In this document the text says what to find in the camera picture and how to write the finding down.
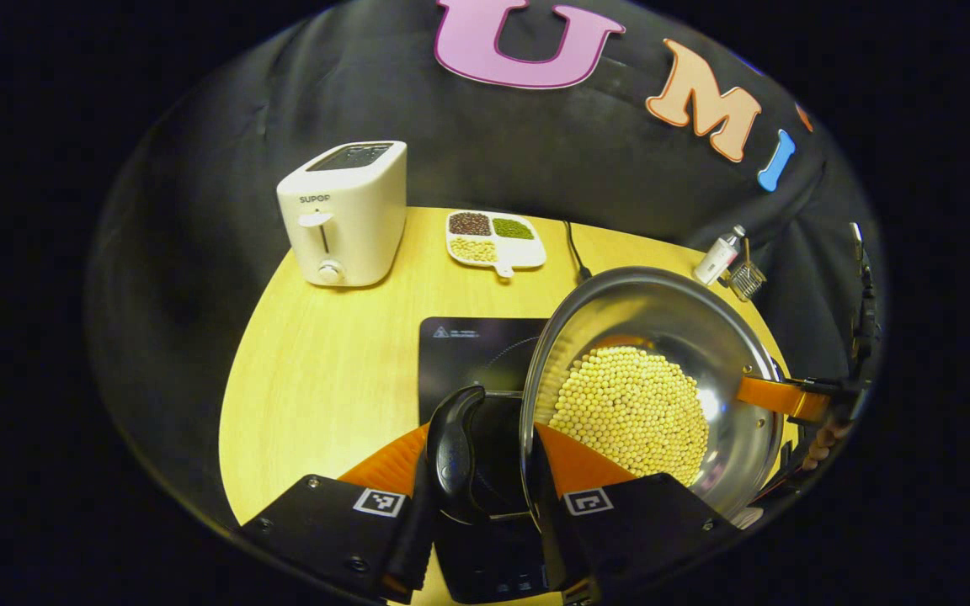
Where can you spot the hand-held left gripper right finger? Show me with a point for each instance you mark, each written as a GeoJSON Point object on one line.
{"type": "Point", "coordinates": [554, 522]}

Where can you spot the black induction cooktop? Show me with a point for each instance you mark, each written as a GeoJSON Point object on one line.
{"type": "Point", "coordinates": [468, 345]}

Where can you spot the stainless steel pot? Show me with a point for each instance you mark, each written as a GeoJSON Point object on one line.
{"type": "Point", "coordinates": [645, 311]}

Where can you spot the pile of yellow soybeans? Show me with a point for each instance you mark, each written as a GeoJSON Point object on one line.
{"type": "Point", "coordinates": [628, 412]}

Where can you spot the white divided bean dish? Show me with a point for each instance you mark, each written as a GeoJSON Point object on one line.
{"type": "Point", "coordinates": [527, 248]}

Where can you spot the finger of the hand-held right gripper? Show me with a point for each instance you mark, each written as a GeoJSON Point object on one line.
{"type": "Point", "coordinates": [771, 396]}

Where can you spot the white toaster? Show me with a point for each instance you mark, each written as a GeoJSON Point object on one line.
{"type": "Point", "coordinates": [350, 227]}

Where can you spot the white bottle with pink label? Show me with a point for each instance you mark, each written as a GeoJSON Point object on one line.
{"type": "Point", "coordinates": [714, 263]}

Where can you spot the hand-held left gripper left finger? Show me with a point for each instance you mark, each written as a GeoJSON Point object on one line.
{"type": "Point", "coordinates": [409, 547]}

